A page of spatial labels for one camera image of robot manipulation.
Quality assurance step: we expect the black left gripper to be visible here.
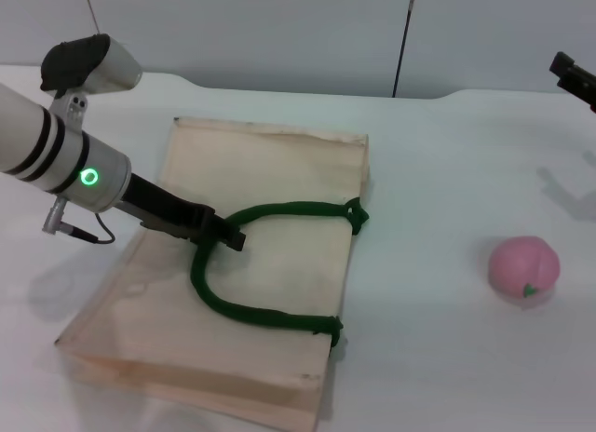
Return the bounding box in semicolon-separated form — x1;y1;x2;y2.
121;172;247;253

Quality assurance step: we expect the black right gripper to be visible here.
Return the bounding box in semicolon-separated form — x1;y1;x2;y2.
549;51;596;113

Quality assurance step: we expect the cream handbag with green handles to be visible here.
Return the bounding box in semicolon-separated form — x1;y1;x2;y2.
54;116;373;432

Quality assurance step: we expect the pink peach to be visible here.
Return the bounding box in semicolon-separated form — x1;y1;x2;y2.
487;235;562;302

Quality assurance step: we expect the thin black vertical cable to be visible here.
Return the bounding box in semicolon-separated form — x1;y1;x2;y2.
391;0;417;99

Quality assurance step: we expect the silver wrist camera black cap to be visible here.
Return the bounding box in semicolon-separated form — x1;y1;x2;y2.
39;33;143;126

